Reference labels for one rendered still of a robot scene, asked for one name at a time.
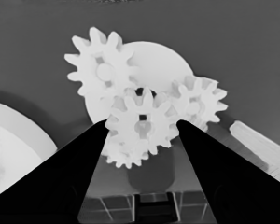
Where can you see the white large toothed gear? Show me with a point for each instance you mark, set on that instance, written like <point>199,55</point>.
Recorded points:
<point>86,72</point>

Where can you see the white small toothed gear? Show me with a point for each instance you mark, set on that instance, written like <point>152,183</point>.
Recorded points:
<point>127,156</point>

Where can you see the white round carrier with pins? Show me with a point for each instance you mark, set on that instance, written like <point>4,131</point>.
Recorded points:
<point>158,65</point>

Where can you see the white thin T-shaped piece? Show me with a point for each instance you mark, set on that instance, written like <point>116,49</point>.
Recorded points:
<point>255,140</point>

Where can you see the white large thick disc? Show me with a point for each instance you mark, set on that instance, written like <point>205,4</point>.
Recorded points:
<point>9,149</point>

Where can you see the white medium toothed gear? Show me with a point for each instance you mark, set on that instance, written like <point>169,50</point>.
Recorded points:
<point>209,102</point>
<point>160,126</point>

